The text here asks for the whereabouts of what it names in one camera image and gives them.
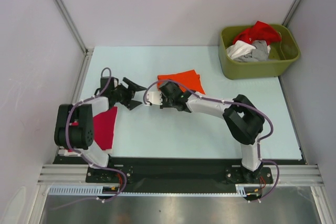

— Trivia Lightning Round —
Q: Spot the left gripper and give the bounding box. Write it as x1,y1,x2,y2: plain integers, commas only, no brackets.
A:
111,78,146,110

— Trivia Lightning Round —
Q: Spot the orange t-shirt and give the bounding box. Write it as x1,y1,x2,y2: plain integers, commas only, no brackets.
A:
158,69,205,94

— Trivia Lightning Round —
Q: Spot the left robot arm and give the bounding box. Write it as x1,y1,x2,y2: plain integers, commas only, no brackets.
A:
54,77,146,182

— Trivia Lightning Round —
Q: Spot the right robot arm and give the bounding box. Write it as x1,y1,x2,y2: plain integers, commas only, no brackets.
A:
159,81,265,183

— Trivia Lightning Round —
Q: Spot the folded magenta t-shirt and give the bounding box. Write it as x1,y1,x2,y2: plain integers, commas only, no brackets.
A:
67,106,118,154

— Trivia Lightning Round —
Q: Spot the white t-shirt in bin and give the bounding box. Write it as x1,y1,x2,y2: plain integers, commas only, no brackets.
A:
226,40,256,60

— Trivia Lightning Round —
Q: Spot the grey t-shirt in bin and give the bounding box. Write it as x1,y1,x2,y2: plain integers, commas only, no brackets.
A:
235,40,270,62

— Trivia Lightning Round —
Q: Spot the red t-shirt in bin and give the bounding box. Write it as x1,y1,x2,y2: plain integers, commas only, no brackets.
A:
233,21,281,46

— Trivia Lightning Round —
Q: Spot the olive green plastic bin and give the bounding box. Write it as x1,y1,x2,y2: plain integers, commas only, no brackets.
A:
218,21,301,80

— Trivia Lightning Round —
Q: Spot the left aluminium corner post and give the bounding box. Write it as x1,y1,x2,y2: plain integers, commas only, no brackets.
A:
53,0,88,56

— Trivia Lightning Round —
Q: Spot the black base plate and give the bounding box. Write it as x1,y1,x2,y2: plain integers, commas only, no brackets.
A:
54,155,274,193

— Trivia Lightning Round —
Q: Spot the white slotted cable duct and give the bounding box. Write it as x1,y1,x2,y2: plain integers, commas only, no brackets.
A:
48,184,263,197

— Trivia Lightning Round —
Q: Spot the aluminium frame rail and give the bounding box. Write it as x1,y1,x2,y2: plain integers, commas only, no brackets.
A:
37,164,324,187

